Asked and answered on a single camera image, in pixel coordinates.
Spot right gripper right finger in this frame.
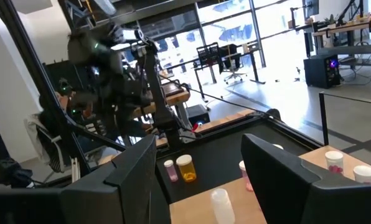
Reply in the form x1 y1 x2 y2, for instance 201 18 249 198
240 133 337 224

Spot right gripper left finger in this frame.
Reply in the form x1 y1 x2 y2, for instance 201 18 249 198
62 134 158 224

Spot pink pill bottle white cap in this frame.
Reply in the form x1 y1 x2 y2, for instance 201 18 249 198
163 159 179 183
238 160 255 192

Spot blue pill bottle red pills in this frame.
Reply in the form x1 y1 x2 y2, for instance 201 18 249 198
324 150 344 174
352 165 371 185

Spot white plastic pill bottle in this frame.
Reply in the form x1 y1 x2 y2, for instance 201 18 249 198
210 187 237 224

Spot orange pill bottle white cap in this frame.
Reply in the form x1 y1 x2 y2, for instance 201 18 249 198
176 154 198 183

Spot black table mat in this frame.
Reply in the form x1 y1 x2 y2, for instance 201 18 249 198
156 118 322 205

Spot grey mesh office chair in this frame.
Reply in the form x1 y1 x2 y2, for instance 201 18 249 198
23 112 73 175

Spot black box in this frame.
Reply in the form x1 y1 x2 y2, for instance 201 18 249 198
186 103 211 126

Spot wooden bench top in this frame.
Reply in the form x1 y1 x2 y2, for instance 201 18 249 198
132 82 192 119

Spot person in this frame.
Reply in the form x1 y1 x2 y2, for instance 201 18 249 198
38 90 157 150

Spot black computer tower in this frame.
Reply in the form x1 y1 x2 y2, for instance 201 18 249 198
303 54 341 90

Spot black office chair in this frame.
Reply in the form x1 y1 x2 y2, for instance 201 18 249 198
222 44 248 85

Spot black plastic crate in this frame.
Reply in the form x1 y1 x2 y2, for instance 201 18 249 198
196 42 220 68

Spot desk with black computer tower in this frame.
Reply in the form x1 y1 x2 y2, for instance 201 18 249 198
311 17 371 68

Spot black aluminium station frame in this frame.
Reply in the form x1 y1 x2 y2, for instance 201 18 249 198
0 0 325 178

